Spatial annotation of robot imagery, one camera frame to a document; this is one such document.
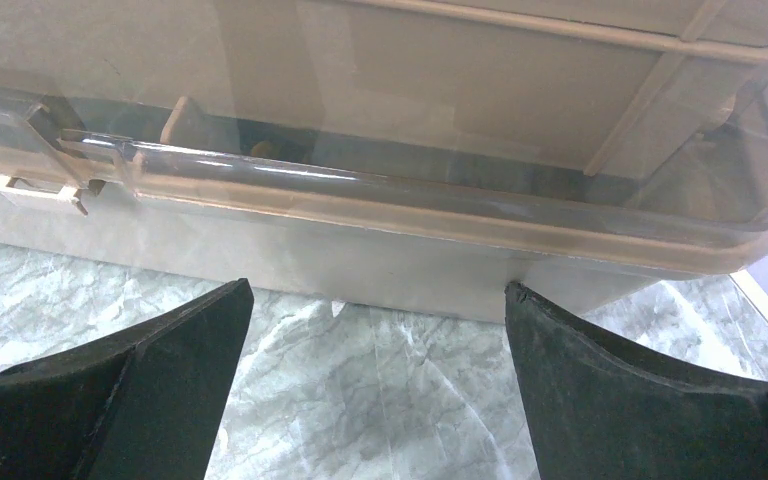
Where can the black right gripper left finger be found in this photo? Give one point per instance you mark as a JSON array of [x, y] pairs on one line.
[[144, 402]]

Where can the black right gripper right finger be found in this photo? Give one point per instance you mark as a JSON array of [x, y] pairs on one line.
[[600, 406]]

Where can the translucent brown toolbox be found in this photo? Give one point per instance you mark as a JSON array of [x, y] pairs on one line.
[[415, 155]]

